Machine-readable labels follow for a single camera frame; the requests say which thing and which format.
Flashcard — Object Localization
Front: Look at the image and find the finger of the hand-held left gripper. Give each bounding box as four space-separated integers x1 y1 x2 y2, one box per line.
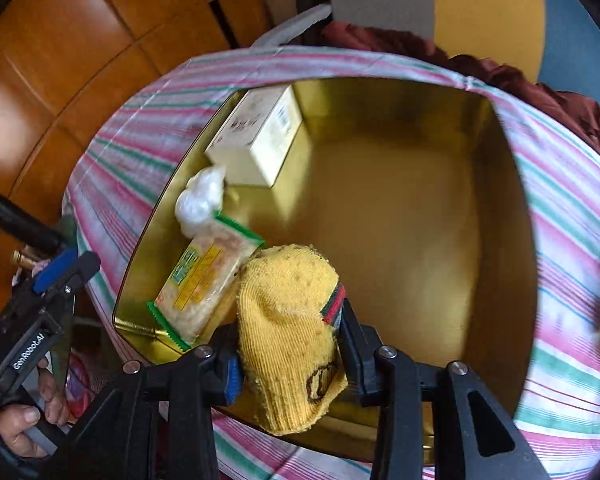
15 250 102 311

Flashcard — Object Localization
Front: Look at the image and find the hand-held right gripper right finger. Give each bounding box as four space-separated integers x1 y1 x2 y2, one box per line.
337 297 551 480

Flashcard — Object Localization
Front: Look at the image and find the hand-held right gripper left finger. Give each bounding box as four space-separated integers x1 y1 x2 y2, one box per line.
50 322 246 480

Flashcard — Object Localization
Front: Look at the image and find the gold metal tin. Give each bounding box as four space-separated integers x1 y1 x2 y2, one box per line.
111 77 540 466

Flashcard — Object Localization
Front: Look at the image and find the person's left hand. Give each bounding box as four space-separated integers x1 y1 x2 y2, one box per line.
0 355 72 461

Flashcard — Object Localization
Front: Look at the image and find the black tube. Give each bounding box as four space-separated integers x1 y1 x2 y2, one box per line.
0 191 67 256

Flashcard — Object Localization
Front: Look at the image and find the green-edged snack packet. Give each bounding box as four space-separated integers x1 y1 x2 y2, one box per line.
146 212 266 353

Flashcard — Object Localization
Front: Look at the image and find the clear crumpled plastic bag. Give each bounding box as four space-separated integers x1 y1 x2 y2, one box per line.
174 165 228 237

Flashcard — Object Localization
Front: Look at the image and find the striped tablecloth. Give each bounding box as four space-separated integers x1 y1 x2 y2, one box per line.
61 45 600 480

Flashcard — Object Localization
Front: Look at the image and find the cream cardboard box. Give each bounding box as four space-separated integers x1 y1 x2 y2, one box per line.
204 85 306 190

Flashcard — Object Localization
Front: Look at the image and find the maroon cloth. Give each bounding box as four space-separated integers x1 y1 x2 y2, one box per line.
320 20 600 171

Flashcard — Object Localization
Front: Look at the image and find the grey yellow blue chair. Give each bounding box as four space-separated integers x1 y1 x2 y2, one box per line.
250 0 600 111

